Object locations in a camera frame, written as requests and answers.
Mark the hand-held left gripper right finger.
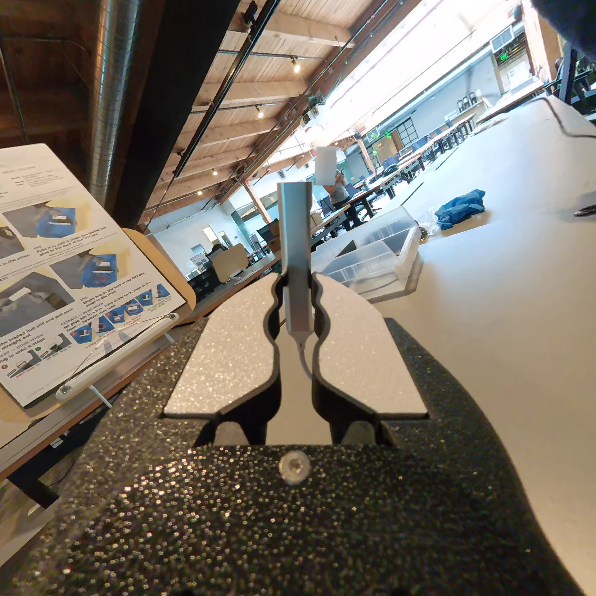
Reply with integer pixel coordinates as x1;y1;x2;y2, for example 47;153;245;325
311;272;429;448

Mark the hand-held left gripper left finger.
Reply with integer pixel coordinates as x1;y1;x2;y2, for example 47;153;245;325
163;273;282;447

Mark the clear plastic bin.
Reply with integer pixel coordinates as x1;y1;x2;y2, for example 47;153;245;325
311;207;423;299

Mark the white usb hub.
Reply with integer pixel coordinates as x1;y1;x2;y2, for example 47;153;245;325
276;182;314;345

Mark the person's right forearm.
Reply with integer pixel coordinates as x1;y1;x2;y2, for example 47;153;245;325
531;0;596;53

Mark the rounded beige board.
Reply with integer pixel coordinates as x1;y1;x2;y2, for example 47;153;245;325
212;243;250;283

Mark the white document stand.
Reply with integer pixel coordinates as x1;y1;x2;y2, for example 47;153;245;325
56;313;180;409

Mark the blue crumpled glove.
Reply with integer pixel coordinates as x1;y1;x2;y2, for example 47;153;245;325
435;188;486;231

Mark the instruction sheet on stand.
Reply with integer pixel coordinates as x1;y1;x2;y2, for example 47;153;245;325
0;143;197;422

